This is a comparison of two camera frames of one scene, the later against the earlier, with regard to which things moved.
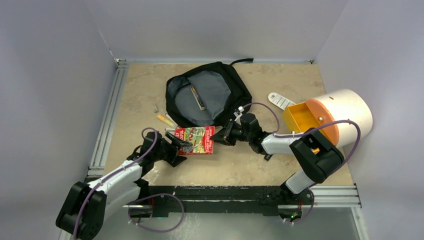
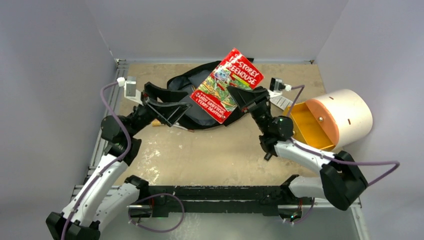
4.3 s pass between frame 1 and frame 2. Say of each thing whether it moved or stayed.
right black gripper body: moved
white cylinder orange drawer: stayed
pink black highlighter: stayed
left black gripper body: moved
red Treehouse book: moved
